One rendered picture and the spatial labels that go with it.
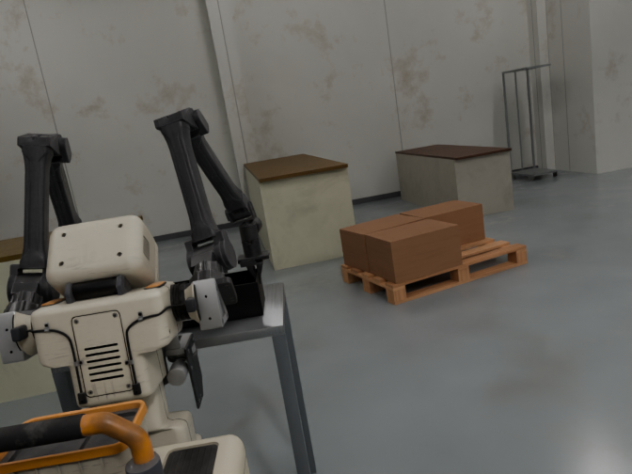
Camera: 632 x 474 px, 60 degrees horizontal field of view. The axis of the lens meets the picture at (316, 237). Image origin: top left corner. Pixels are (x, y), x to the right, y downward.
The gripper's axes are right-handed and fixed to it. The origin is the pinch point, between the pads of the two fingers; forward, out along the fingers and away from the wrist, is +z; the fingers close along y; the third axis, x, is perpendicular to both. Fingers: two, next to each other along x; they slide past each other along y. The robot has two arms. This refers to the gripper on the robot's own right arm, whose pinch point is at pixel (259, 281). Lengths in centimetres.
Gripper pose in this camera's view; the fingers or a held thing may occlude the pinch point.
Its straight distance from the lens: 181.8
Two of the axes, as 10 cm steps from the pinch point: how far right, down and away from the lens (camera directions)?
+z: 1.7, 9.6, 2.3
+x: 0.7, 2.2, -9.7
